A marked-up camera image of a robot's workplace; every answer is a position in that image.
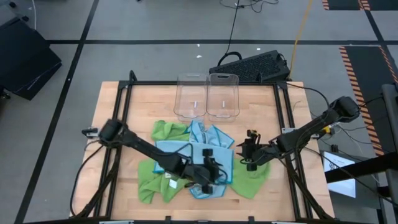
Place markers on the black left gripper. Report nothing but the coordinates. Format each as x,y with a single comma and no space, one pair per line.
205,174

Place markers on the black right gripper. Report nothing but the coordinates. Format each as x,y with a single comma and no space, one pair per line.
259,154

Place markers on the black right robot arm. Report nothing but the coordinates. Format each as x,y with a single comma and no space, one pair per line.
311,127

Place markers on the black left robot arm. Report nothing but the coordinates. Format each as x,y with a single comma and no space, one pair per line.
146,149

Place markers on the green microfiber towel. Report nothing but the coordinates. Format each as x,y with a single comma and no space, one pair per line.
248,183
152,186
168,130

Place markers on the clear plastic bin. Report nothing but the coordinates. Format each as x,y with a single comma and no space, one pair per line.
189,93
223,93

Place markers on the small yellow plug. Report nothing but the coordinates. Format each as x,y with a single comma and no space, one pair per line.
326,129

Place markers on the white display screen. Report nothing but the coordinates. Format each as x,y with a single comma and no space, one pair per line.
343,186

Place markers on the black stand beam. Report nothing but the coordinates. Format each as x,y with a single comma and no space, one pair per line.
373,165

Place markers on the black hazard-striped floor mat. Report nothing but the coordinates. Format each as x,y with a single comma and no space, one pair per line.
367,81
345,3

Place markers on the grey metal pole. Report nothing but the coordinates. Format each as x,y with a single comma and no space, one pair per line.
391,118

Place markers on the black equipment case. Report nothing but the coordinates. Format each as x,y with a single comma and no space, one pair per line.
25,62

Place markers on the black table edge bracket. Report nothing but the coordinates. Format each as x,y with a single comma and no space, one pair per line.
168,219

